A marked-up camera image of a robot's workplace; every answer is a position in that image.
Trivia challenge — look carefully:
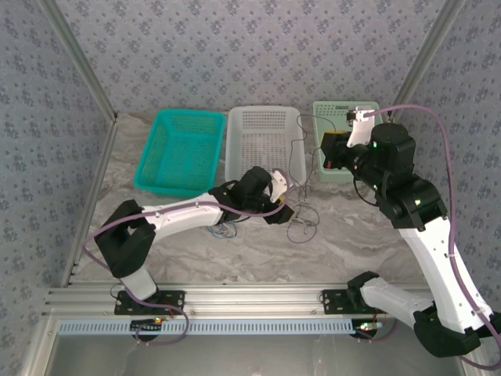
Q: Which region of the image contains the thin purple cable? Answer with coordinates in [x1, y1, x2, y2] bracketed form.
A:
[285, 202, 320, 244]

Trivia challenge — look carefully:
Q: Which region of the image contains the thin black cable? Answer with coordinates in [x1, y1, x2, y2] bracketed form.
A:
[287, 114, 333, 204]

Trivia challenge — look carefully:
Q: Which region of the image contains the white plastic basket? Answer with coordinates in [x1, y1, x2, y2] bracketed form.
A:
[225, 104, 307, 187]

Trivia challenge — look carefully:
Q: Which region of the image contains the teal plastic basket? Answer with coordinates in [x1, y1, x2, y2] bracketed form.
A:
[132, 108, 227, 198]

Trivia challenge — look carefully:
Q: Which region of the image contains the mint green plastic basket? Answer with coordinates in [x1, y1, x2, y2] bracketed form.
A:
[312, 100, 380, 184]

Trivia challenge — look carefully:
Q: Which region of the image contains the small circuit board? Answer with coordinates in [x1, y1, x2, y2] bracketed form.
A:
[131, 317, 164, 332]
[354, 320, 384, 334]

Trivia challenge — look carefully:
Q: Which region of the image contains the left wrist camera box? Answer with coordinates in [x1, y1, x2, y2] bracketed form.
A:
[269, 168, 291, 205]

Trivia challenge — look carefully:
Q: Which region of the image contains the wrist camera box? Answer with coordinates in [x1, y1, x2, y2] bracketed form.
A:
[269, 168, 291, 205]
[346, 104, 375, 149]

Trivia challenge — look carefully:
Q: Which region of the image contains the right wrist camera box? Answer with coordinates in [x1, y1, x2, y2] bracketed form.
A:
[346, 104, 375, 149]

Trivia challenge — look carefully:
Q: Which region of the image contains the aluminium front rail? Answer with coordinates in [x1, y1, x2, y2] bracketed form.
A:
[45, 284, 469, 317]

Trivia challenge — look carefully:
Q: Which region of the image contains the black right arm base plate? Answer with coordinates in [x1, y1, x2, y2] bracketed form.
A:
[321, 288, 394, 316]

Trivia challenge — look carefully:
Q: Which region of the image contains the aluminium frame post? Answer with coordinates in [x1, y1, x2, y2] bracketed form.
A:
[38, 0, 119, 123]
[387, 0, 467, 118]

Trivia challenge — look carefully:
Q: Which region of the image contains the aluminium side rail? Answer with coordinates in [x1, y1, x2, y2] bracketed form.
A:
[387, 113, 448, 285]
[60, 117, 121, 289]

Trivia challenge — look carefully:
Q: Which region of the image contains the slotted white cable duct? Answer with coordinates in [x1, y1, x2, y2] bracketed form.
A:
[57, 317, 358, 336]

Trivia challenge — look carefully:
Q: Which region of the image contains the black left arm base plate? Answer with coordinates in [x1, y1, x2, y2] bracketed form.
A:
[114, 290, 186, 316]

